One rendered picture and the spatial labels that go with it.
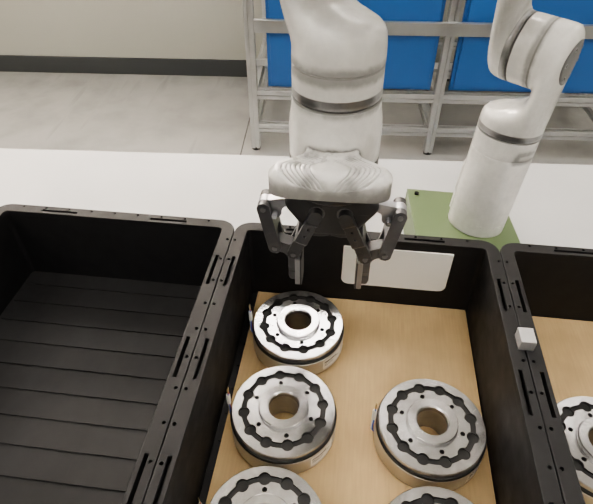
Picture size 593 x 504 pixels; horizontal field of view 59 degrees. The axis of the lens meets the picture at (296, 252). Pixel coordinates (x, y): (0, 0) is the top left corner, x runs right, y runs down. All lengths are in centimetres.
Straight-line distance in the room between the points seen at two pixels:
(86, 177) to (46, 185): 8
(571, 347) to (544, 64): 35
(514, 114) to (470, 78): 170
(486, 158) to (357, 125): 45
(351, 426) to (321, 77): 34
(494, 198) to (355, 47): 52
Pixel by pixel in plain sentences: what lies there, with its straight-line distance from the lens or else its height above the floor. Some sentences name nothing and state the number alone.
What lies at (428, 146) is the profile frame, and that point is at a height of 4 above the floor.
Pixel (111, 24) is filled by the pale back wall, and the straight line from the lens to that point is 348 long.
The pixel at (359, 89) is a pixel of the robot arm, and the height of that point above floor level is 115.
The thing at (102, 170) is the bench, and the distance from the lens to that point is 121.
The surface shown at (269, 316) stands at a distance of 60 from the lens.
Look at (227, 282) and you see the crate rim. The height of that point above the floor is 93.
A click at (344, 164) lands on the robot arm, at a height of 111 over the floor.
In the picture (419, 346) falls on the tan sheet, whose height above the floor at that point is 83.
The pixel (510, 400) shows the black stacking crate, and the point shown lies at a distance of 51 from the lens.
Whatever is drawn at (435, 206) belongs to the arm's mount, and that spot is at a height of 77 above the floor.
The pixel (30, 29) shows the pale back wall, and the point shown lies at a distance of 369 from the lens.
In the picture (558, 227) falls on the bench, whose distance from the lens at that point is 109.
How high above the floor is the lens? 131
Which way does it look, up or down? 42 degrees down
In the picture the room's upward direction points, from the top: straight up
